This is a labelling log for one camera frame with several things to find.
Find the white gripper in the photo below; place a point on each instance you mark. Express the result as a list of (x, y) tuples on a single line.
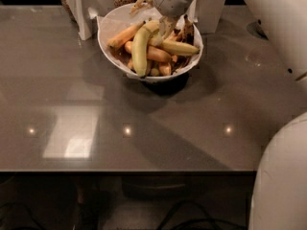
[(167, 0)]

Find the large yellow banana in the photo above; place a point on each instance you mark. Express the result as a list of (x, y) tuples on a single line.
[(139, 46)]

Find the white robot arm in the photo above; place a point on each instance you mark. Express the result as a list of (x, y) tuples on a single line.
[(243, 110)]

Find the overripe brown banana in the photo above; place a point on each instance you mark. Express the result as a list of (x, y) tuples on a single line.
[(186, 34)]

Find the white bowl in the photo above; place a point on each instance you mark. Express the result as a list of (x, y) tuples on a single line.
[(110, 26)]

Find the yellow banana on right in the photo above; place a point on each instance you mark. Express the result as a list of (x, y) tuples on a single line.
[(175, 47)]

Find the orange carrot top left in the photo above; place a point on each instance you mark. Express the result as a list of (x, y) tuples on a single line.
[(121, 38)]

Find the orange carrot middle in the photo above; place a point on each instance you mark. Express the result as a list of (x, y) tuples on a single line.
[(152, 53)]

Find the small orange carrot bottom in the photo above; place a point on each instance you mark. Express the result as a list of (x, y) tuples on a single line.
[(165, 68)]

